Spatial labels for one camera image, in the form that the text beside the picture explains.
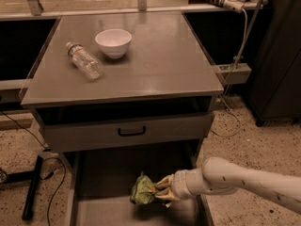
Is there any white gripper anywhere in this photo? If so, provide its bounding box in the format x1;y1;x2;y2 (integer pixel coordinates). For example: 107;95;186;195
154;169;205;202

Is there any white ceramic bowl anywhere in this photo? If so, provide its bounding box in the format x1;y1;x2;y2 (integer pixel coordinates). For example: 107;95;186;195
95;29;132;58

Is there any clear plastic water bottle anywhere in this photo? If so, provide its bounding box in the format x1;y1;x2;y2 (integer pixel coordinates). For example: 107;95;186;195
66;42;103;80

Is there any green jalapeno chip bag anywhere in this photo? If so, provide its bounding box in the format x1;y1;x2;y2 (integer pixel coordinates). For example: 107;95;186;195
130;172;170;206

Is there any closed grey top drawer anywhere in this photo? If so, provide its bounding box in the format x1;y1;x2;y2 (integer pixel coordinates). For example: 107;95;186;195
44;113;214;153

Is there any dark cabinet at right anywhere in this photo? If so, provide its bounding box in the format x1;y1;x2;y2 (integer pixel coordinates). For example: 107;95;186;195
246;0;301;126

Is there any black drawer handle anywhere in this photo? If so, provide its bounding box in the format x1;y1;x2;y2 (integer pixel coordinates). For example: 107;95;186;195
118;126;146;137

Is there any black metal stand leg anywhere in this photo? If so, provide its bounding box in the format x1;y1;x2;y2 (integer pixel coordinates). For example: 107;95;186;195
22;155;43;220

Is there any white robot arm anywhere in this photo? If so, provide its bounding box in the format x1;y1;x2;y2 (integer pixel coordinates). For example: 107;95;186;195
155;157;301;214

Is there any black floor cable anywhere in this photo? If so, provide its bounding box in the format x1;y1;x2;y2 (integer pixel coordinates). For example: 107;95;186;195
0;110;68;226

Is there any grey side bracket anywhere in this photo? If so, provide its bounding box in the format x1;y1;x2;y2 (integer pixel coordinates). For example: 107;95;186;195
213;63;251;86

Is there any white cable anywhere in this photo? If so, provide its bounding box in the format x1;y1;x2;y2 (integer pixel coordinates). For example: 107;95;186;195
210;8;249;138

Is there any grey drawer cabinet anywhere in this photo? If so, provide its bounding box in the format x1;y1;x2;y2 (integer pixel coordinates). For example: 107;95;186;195
20;11;225;153

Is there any open grey middle drawer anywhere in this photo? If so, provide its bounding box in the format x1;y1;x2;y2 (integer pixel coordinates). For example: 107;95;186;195
66;142;214;226

